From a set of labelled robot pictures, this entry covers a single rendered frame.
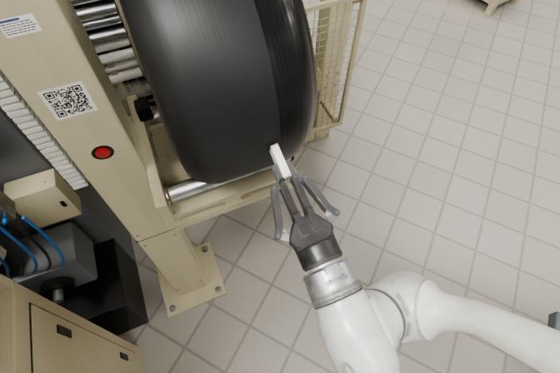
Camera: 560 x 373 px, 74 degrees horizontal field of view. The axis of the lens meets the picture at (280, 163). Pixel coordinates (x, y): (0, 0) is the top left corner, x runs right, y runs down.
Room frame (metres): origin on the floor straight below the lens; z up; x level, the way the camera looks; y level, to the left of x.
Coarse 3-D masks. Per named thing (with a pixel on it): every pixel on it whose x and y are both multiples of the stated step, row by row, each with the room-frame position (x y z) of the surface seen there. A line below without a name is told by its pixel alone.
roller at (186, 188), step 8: (264, 168) 0.55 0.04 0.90; (176, 184) 0.49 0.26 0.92; (184, 184) 0.49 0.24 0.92; (192, 184) 0.49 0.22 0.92; (200, 184) 0.49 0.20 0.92; (208, 184) 0.50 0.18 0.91; (216, 184) 0.50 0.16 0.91; (224, 184) 0.51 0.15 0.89; (168, 192) 0.47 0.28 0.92; (176, 192) 0.47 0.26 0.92; (184, 192) 0.47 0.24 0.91; (192, 192) 0.48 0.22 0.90; (200, 192) 0.48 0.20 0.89; (176, 200) 0.46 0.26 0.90
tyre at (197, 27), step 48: (144, 0) 0.52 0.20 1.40; (192, 0) 0.52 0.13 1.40; (240, 0) 0.54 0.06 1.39; (288, 0) 0.56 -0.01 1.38; (144, 48) 0.48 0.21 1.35; (192, 48) 0.46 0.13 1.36; (240, 48) 0.48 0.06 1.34; (288, 48) 0.50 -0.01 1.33; (192, 96) 0.42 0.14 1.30; (240, 96) 0.44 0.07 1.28; (288, 96) 0.46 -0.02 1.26; (192, 144) 0.40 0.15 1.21; (240, 144) 0.41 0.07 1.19; (288, 144) 0.45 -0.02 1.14
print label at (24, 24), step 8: (24, 16) 0.49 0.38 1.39; (32, 16) 0.50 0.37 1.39; (0, 24) 0.48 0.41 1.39; (8, 24) 0.48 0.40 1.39; (16, 24) 0.49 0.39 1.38; (24, 24) 0.49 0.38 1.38; (32, 24) 0.49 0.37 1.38; (8, 32) 0.48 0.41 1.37; (16, 32) 0.48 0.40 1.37; (24, 32) 0.49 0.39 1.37
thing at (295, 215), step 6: (282, 180) 0.36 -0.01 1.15; (282, 186) 0.35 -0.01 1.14; (282, 192) 0.34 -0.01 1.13; (288, 192) 0.34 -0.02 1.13; (288, 198) 0.33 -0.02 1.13; (288, 204) 0.32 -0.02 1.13; (294, 204) 0.32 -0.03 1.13; (288, 210) 0.32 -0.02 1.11; (294, 210) 0.31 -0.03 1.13; (294, 216) 0.30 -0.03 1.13; (300, 216) 0.30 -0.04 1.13; (300, 222) 0.29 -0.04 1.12; (300, 228) 0.28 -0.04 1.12; (306, 228) 0.28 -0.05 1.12; (306, 234) 0.27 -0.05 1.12
